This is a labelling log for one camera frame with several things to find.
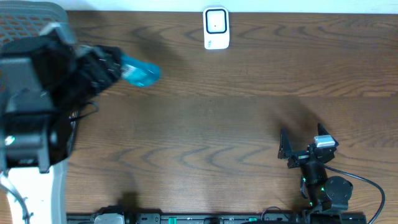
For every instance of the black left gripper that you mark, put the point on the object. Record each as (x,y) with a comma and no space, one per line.
(106,61)

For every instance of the grey plastic mesh basket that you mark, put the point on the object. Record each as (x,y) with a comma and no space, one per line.
(20,19)

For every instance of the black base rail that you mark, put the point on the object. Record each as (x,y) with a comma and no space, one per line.
(115,214)

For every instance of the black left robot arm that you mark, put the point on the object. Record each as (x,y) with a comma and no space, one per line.
(48,83)

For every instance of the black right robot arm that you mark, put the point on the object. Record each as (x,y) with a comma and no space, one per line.
(328,196)

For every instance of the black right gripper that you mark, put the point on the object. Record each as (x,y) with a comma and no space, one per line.
(285,152)

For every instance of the teal mouthwash bottle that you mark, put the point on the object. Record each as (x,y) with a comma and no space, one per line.
(139,73)

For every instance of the white barcode scanner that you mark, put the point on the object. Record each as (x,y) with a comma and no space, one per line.
(216,28)

